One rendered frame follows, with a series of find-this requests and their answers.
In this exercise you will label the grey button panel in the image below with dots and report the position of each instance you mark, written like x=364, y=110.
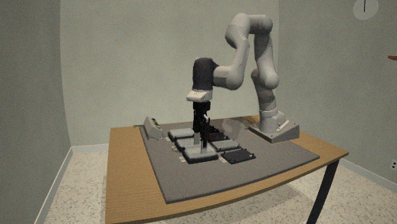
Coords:
x=151, y=126

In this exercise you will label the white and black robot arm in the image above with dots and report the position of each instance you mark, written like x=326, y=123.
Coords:
x=232, y=77

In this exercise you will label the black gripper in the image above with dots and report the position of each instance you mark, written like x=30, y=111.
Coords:
x=201, y=121

